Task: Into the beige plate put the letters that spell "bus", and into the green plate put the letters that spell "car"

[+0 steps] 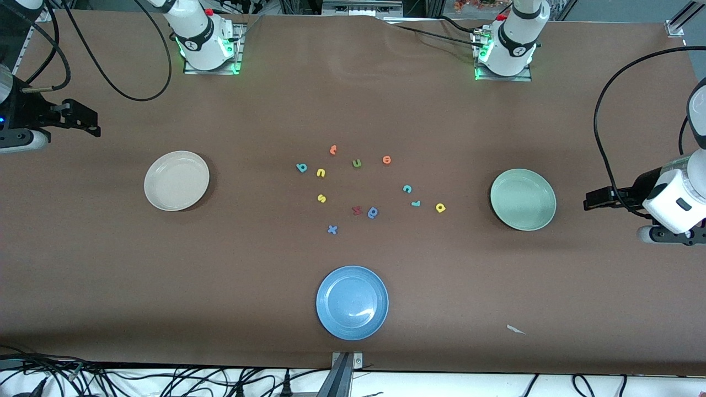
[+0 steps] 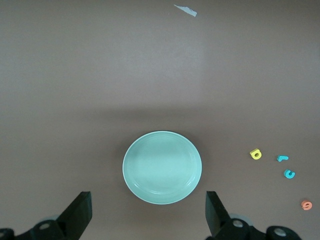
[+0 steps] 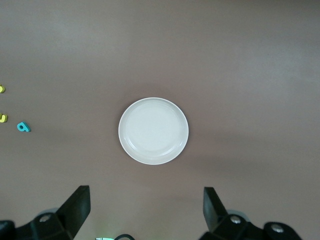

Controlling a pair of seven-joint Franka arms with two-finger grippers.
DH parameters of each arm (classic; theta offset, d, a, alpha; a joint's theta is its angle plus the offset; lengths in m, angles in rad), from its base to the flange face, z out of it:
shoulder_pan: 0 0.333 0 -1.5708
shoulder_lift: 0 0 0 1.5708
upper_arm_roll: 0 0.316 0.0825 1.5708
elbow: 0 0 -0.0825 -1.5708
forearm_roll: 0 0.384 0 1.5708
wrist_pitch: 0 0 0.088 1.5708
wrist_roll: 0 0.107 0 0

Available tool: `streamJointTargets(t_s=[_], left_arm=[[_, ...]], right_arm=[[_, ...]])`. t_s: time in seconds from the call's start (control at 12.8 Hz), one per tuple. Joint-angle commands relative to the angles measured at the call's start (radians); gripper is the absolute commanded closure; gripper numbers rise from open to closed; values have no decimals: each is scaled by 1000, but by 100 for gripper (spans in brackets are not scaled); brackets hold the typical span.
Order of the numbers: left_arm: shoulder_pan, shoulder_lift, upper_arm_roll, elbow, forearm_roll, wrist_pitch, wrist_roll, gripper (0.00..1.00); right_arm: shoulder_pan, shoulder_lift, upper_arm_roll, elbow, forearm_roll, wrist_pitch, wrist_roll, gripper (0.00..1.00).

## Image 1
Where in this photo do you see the aluminium edge profile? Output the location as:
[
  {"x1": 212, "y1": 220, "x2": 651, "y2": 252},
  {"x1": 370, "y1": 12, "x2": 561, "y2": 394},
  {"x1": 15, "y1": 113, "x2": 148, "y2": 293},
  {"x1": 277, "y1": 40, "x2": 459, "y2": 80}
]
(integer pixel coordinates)
[{"x1": 12, "y1": 22, "x2": 33, "y2": 75}]

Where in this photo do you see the green plate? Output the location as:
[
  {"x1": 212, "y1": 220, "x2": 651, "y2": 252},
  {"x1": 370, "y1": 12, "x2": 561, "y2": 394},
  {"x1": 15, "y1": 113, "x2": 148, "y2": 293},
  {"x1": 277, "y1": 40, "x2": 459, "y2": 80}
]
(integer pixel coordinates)
[{"x1": 490, "y1": 168, "x2": 557, "y2": 232}]

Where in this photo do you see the beige brown plate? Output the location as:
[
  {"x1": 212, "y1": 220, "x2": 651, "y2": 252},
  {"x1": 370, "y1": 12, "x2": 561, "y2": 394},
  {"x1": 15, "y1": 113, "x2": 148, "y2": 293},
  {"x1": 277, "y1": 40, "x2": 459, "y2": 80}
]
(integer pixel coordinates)
[{"x1": 144, "y1": 151, "x2": 210, "y2": 212}]

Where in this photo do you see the aluminium corner profile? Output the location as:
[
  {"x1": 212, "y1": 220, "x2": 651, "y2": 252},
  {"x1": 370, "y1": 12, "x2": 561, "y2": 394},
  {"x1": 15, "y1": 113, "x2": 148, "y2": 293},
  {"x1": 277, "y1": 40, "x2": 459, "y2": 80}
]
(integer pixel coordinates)
[{"x1": 665, "y1": 0, "x2": 706, "y2": 38}]

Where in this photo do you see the orange background clutter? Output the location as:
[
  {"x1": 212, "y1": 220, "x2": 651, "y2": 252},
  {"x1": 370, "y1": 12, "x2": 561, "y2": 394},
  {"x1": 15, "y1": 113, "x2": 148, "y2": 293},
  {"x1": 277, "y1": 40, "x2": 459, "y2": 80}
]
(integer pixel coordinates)
[{"x1": 453, "y1": 0, "x2": 500, "y2": 13}]

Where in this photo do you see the blue plate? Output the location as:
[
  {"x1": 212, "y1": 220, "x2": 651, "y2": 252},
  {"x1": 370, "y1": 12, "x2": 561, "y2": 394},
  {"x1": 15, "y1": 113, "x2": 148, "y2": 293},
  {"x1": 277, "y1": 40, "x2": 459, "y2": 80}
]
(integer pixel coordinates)
[{"x1": 316, "y1": 266, "x2": 389, "y2": 341}]

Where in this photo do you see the silver background box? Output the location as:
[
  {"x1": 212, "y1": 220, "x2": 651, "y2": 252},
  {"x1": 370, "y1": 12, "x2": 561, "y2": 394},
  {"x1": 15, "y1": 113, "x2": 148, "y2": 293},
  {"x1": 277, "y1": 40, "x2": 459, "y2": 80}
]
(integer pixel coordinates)
[{"x1": 322, "y1": 0, "x2": 404, "y2": 17}]

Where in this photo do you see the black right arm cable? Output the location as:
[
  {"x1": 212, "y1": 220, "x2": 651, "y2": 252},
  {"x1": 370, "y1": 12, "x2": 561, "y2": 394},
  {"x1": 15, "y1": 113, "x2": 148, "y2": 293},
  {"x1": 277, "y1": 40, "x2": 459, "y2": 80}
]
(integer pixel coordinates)
[{"x1": 22, "y1": 0, "x2": 173, "y2": 102}]

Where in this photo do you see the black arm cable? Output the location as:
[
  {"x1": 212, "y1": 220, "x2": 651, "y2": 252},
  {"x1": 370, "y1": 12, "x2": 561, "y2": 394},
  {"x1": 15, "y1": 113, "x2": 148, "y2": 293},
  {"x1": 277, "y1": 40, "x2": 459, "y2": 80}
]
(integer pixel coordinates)
[
  {"x1": 593, "y1": 47, "x2": 706, "y2": 218},
  {"x1": 22, "y1": 0, "x2": 173, "y2": 102}
]

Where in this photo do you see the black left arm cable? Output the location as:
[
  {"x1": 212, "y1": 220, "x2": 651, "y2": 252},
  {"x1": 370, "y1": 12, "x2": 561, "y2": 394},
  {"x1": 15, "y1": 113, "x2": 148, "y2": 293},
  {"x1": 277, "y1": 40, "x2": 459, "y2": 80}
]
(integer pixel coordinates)
[{"x1": 593, "y1": 47, "x2": 706, "y2": 218}]

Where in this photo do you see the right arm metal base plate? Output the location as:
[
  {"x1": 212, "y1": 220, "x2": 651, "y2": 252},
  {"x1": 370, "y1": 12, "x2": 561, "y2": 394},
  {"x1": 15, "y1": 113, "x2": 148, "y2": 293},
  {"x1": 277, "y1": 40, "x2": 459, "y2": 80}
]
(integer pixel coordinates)
[{"x1": 184, "y1": 25, "x2": 243, "y2": 75}]

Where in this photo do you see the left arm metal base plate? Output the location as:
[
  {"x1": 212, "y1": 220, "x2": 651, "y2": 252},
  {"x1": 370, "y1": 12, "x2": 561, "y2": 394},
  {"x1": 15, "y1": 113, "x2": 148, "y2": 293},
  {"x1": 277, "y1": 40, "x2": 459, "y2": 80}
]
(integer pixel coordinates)
[{"x1": 473, "y1": 30, "x2": 533, "y2": 82}]

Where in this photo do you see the short black table cable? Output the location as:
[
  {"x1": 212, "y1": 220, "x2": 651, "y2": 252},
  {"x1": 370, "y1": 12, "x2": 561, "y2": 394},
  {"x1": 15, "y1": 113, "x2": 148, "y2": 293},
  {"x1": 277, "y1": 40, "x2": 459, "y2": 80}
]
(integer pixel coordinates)
[{"x1": 436, "y1": 15, "x2": 486, "y2": 35}]

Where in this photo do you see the tangle of black cables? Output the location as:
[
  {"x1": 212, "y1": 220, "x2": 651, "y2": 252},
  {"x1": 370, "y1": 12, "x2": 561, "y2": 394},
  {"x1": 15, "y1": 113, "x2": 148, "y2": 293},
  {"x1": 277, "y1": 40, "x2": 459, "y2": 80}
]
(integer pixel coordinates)
[{"x1": 0, "y1": 345, "x2": 331, "y2": 397}]

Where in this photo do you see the long black table cable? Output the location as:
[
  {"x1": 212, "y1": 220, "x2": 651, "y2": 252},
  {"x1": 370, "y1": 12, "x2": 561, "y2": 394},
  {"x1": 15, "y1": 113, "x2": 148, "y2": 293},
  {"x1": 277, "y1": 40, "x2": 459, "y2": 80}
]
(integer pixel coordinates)
[{"x1": 384, "y1": 22, "x2": 480, "y2": 50}]

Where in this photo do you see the grey metal camera mount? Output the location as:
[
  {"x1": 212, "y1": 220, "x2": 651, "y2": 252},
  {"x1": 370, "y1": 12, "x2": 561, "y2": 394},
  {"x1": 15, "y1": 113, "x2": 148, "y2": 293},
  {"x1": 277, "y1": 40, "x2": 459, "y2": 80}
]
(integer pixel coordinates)
[{"x1": 317, "y1": 352, "x2": 365, "y2": 397}]

